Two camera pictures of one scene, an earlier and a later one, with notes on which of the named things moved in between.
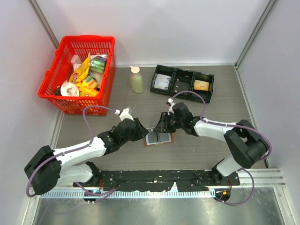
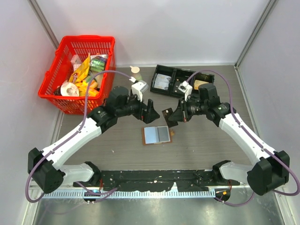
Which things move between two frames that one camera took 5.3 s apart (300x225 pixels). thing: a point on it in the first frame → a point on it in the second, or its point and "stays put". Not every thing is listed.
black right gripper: [162, 127] → [177, 116]
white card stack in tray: [161, 81] stays put
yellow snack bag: [82, 73] stays put
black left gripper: [140, 131] → [146, 116]
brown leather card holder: [152, 138] stays put
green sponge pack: [97, 63] stays put
